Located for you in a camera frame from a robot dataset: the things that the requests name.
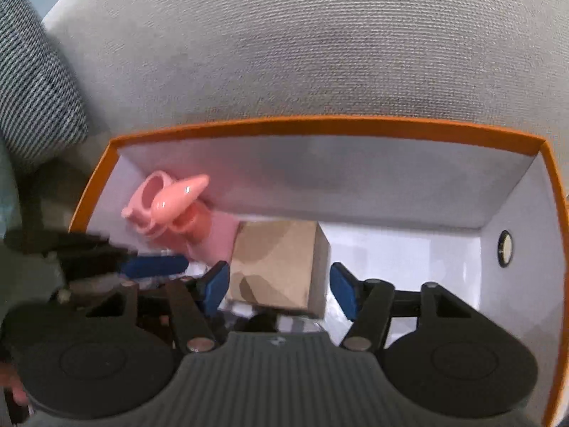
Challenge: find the brown cardboard cube box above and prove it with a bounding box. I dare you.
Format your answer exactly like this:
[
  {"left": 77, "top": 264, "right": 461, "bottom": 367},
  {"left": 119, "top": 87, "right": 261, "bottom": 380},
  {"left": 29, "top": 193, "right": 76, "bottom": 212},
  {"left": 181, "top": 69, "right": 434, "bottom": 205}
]
[{"left": 227, "top": 220, "right": 331, "bottom": 318}]

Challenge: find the person's left hand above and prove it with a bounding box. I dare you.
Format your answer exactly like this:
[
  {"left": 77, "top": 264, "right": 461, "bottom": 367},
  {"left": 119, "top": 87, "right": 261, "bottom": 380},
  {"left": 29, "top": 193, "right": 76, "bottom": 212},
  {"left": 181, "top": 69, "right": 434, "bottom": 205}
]
[{"left": 0, "top": 363, "right": 28, "bottom": 406}]

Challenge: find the pink plastic bottle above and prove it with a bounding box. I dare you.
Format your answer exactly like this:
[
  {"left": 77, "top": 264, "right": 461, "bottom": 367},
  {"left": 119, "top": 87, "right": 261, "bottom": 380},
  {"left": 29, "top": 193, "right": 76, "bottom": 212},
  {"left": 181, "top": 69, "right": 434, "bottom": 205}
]
[{"left": 176, "top": 201, "right": 239, "bottom": 266}]

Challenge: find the pink nozzle bottle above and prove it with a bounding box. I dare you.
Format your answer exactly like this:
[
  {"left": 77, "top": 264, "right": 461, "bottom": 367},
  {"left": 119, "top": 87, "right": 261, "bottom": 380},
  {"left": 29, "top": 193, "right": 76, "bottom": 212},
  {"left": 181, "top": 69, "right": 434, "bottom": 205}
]
[{"left": 121, "top": 171, "right": 211, "bottom": 244}]

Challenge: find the houndstooth black white cushion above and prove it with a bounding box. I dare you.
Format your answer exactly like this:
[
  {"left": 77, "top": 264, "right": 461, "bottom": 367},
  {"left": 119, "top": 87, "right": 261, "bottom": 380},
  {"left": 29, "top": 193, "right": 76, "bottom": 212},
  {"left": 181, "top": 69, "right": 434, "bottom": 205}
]
[{"left": 1, "top": 0, "right": 89, "bottom": 173}]

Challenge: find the orange cardboard box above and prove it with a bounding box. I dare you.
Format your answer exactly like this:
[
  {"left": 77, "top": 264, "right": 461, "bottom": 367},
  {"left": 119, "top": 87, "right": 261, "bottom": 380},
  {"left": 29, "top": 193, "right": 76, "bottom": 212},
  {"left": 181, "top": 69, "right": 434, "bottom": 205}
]
[{"left": 70, "top": 116, "right": 568, "bottom": 426}]

